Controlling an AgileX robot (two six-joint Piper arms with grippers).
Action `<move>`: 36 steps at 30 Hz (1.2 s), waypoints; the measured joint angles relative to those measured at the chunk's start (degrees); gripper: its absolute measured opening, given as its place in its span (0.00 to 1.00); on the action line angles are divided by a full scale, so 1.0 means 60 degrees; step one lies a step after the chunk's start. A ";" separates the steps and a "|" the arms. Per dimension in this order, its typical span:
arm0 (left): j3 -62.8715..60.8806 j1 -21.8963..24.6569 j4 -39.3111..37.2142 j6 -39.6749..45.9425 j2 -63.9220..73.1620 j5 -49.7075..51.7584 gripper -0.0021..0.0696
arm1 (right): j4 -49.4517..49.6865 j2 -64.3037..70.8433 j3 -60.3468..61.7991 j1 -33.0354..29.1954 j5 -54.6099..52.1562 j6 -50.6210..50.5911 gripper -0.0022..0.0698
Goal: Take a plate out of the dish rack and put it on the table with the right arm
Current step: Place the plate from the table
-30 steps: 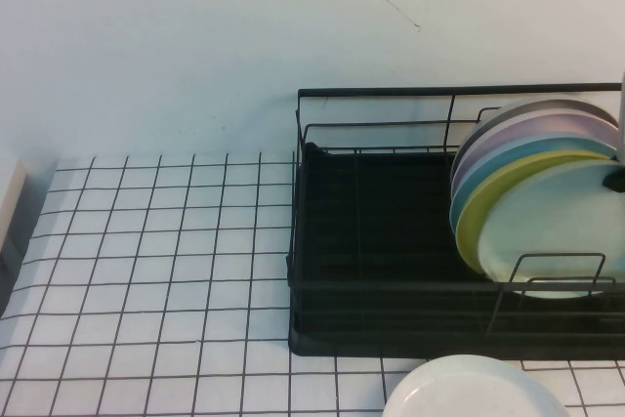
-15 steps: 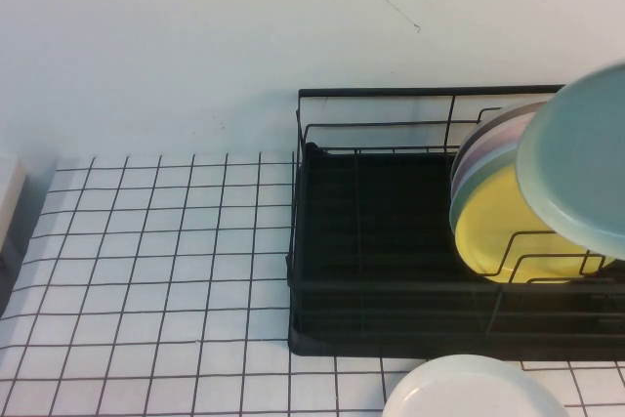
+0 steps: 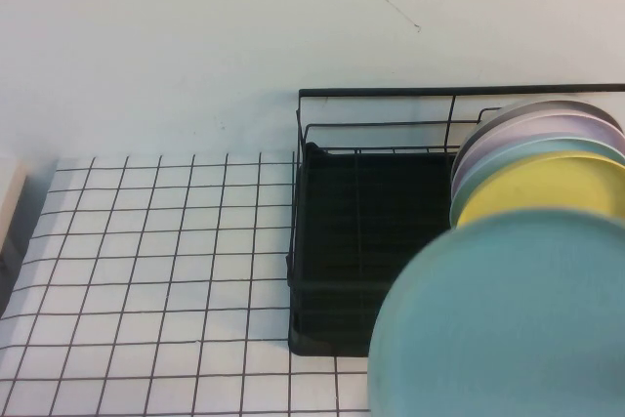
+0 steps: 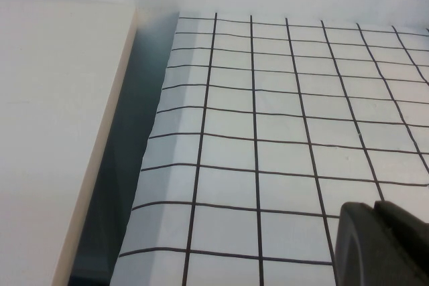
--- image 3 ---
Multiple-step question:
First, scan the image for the pale mint green plate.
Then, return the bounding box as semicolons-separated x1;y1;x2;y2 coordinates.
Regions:
366;207;625;417

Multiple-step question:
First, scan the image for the light blue plate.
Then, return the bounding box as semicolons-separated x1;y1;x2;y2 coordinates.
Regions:
448;137;625;229

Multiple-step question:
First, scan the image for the yellow plate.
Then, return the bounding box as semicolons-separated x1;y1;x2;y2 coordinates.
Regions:
457;151;625;230

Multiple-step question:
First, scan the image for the lilac plate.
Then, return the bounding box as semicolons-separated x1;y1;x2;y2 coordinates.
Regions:
450;113;625;189

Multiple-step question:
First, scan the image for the grey plate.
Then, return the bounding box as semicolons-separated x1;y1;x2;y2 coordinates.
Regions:
460;99;625;149

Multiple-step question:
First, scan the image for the black plastic drip tray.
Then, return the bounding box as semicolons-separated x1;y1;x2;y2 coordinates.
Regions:
287;142;463;357

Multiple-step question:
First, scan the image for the white black grid tablecloth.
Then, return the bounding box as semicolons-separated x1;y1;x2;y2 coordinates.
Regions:
0;150;373;417

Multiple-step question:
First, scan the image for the beige wooden board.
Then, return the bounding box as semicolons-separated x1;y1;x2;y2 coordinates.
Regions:
0;157;33;262

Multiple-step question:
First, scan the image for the black wire dish rack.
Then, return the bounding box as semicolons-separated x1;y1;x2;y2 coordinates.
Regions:
285;83;625;358

